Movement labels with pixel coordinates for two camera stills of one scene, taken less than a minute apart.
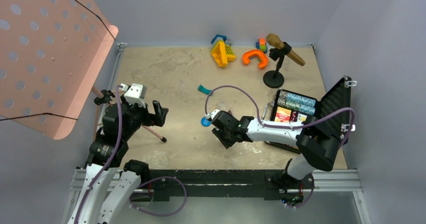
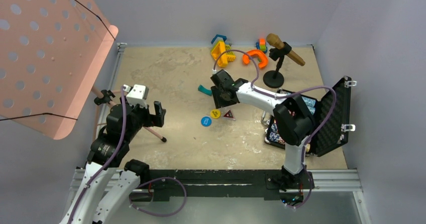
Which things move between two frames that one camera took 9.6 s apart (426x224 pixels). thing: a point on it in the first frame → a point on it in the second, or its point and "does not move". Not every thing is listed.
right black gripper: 227,143 → 219,103
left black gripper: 156,119 does not move
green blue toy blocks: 261,45 does not move
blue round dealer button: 205,122 does not move
